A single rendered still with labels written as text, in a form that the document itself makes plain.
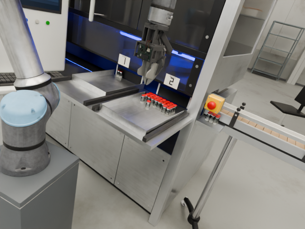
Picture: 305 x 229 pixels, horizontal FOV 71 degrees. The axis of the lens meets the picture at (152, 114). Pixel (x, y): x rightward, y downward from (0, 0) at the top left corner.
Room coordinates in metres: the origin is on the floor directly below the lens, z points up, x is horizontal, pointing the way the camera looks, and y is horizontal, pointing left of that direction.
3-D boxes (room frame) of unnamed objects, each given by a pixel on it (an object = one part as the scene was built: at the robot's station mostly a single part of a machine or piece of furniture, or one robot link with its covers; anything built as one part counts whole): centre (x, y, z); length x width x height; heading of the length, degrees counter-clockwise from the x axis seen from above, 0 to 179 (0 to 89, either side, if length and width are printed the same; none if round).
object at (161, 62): (0.75, 0.03, 1.17); 0.05 x 0.02 x 0.09; 63
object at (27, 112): (0.54, 0.37, 0.96); 0.13 x 0.12 x 0.14; 14
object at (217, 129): (1.05, -0.32, 0.87); 0.14 x 0.13 x 0.02; 153
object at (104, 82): (1.19, 0.29, 0.90); 0.34 x 0.26 x 0.04; 153
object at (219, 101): (1.02, -0.29, 0.99); 0.08 x 0.07 x 0.07; 153
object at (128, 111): (0.93, 0.04, 0.90); 0.34 x 0.26 x 0.04; 152
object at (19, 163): (0.53, 0.37, 0.84); 0.15 x 0.15 x 0.10
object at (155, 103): (1.03, -0.01, 0.90); 0.18 x 0.02 x 0.05; 62
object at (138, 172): (1.94, 0.46, 0.44); 2.06 x 1.00 x 0.88; 63
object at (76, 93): (1.05, 0.17, 0.87); 0.70 x 0.48 x 0.02; 63
